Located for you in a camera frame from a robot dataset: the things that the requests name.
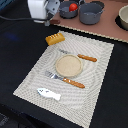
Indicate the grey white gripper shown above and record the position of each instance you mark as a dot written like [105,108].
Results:
[42,11]

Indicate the yellow toy bread loaf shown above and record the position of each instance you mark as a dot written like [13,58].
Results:
[55,38]

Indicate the red toy tomato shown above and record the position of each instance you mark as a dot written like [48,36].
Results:
[73,7]

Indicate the grey pot with handles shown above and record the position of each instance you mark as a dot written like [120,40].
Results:
[90,13]

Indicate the white toy fish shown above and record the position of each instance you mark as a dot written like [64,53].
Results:
[48,94]

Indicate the brown toy sausage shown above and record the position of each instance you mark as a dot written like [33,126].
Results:
[54,22]

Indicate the grey saucepan on stove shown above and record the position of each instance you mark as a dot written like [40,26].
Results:
[63,9]

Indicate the round wooden plate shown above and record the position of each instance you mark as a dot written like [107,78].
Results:
[69,65]

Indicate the beige bowl on stove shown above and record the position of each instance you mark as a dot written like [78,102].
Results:
[123,14]

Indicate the knife with wooden handle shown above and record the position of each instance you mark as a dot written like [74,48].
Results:
[79,55]

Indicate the fork with wooden handle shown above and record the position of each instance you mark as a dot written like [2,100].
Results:
[69,81]

